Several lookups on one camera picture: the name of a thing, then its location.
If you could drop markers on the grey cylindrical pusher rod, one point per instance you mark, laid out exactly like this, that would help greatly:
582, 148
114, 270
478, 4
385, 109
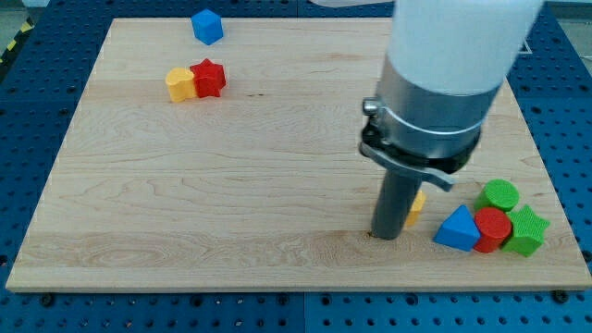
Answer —
393, 205

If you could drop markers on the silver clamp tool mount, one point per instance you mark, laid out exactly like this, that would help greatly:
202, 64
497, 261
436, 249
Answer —
419, 135

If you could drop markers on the red star block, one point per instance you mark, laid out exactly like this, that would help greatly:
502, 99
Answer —
209, 78

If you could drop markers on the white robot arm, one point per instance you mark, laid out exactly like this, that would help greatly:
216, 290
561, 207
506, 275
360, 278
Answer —
443, 67

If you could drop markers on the yellow hexagon block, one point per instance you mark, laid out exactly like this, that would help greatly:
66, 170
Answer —
416, 209

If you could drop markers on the green star block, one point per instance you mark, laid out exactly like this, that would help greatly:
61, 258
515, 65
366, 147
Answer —
528, 232

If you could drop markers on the blue triangle block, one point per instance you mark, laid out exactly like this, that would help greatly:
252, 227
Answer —
459, 230

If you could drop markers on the green cylinder block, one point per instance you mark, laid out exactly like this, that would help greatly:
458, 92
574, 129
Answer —
498, 193

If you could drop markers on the red cylinder block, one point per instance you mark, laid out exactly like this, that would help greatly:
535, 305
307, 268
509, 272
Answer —
494, 227

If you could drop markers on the wooden board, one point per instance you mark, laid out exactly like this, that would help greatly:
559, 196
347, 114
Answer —
262, 188

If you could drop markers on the yellow heart block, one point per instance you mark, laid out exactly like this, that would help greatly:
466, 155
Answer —
180, 85

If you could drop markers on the blue cube block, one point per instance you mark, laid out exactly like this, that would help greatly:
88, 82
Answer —
207, 26

